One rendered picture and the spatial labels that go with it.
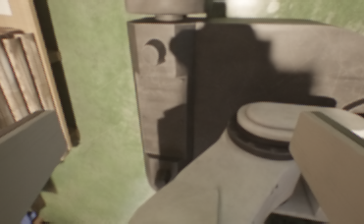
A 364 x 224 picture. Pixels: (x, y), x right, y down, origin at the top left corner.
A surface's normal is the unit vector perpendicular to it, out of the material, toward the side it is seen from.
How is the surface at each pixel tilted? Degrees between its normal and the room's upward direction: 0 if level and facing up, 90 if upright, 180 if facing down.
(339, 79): 0
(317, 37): 0
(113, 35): 0
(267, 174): 90
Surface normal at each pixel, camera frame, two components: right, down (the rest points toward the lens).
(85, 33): -0.22, 0.48
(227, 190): 0.00, -0.87
